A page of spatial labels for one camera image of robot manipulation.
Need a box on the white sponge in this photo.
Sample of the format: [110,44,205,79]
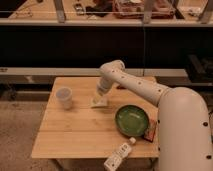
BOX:
[91,98,108,108]

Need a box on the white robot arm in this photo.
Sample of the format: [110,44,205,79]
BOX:
[96,60,213,171]

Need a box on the red brown oblong object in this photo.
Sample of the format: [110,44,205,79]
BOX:
[116,85,126,90]

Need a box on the green bowl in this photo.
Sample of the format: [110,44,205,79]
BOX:
[115,105,149,137]

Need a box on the wooden table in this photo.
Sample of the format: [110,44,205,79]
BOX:
[31,77,157,159]

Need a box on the white plastic bottle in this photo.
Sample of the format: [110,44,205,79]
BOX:
[104,137,136,171]

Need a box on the metal shelf rack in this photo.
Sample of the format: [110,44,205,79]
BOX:
[0,0,213,27]

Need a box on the pink tray on shelf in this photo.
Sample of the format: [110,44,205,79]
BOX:
[113,0,175,19]

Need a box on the black device on shelf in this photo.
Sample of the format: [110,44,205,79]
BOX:
[73,3,85,15]

